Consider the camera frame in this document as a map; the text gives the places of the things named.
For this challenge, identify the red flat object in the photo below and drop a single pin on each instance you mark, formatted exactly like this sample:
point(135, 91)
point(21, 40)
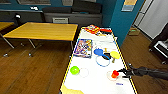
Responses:
point(105, 30)

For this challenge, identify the dark grey sofa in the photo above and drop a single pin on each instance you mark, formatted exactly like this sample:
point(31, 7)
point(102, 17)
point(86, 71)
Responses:
point(20, 15)
point(76, 15)

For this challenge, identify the beige framed wall notice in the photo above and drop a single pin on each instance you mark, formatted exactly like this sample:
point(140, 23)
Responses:
point(129, 5)

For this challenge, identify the white paper sheet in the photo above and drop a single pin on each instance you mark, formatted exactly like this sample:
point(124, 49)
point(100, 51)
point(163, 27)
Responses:
point(103, 41)

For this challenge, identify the yellow round paddle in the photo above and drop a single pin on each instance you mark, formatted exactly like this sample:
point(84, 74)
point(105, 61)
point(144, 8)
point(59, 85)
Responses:
point(114, 55)

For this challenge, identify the orange cup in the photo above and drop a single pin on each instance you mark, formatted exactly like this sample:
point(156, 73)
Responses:
point(114, 74)

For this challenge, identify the colourful game box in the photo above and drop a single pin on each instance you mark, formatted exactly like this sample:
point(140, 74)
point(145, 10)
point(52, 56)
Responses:
point(82, 48)

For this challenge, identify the interior glass wall window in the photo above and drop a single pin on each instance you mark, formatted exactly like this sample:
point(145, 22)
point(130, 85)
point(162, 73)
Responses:
point(30, 1)

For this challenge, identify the black paddle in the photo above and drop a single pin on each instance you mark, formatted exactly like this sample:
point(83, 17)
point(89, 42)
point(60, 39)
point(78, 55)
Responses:
point(106, 56)

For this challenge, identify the small white object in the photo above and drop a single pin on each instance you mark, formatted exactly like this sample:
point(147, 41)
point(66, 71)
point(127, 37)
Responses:
point(34, 8)

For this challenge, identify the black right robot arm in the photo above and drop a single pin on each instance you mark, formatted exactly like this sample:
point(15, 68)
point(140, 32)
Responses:
point(153, 72)

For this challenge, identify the cardboard box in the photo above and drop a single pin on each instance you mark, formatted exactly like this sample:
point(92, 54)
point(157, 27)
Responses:
point(134, 31)

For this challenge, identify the red orange flat package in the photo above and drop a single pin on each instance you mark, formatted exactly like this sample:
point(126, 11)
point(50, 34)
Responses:
point(92, 29)

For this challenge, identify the white double door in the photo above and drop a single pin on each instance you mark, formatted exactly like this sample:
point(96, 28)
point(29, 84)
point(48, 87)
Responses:
point(151, 16)

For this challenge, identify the black wheeled cart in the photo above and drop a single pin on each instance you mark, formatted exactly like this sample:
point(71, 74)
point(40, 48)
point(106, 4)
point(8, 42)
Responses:
point(160, 46)

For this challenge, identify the white work table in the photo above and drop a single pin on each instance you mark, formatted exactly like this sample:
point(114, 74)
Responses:
point(96, 76)

